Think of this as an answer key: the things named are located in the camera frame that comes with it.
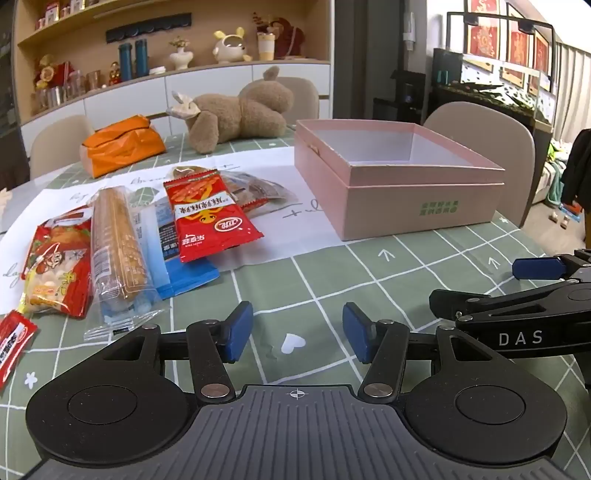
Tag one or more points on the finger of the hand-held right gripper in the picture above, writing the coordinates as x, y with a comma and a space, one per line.
508, 304
538, 267

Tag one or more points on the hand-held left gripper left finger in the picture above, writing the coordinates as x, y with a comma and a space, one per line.
238, 332

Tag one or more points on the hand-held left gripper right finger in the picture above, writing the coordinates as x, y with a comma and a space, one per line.
358, 332

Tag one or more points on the red snack packet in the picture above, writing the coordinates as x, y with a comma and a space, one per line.
203, 217

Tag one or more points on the pink cardboard box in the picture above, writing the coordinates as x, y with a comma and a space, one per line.
406, 203

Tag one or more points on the clear packet of brown snack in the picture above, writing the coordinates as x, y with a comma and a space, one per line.
263, 191

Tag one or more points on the clear biscuit sleeve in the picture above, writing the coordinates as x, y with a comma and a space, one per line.
117, 240

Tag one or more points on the blue snack packet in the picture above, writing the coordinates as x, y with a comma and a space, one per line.
184, 277

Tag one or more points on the dark hanging clothing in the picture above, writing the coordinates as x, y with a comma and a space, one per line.
577, 166

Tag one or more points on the glass fish tank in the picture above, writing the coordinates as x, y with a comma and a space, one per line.
494, 83

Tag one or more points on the large red snack bag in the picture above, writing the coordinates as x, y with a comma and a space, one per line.
55, 258

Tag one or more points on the orange plastic bag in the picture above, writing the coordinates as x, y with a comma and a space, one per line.
124, 147

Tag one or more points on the brown teddy bear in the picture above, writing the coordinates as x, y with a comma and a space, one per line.
249, 115

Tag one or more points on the black water dispenser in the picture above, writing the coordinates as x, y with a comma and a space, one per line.
399, 99

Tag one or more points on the small red sachet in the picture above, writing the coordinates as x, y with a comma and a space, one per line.
11, 344

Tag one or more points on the white vase with flowers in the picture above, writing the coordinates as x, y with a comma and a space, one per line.
180, 57

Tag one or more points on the white rabbit figurine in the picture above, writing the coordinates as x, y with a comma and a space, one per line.
231, 48

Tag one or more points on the white and yellow cup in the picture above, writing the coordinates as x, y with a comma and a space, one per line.
266, 48

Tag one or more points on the small golden figurine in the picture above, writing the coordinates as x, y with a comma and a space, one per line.
115, 74

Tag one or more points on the clear glass cup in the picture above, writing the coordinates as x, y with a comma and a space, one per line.
93, 79

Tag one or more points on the blue thermos bottle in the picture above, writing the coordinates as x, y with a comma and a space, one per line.
125, 62
141, 57

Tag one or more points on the brown monkey figure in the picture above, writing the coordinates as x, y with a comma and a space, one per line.
288, 39

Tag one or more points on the red festive figurine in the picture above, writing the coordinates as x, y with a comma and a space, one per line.
51, 74

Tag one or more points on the red framed wall picture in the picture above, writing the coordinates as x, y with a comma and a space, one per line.
482, 39
519, 50

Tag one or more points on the white wall device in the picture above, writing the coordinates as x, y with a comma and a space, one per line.
408, 30

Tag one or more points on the black wall rack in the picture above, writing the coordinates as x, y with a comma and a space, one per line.
147, 28

